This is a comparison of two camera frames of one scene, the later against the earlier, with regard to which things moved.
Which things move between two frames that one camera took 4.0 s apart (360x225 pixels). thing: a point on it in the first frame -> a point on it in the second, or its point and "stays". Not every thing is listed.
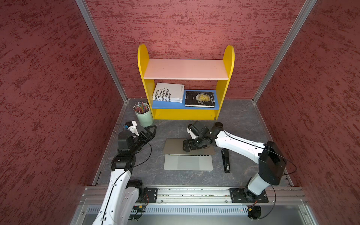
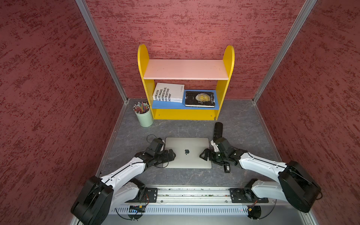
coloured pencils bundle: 141,108 stays
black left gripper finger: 151,130 -> 169,155
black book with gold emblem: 196,99 stays
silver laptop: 176,158 stays
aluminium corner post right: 295,29 stays
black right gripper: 190,141 -> 206,152
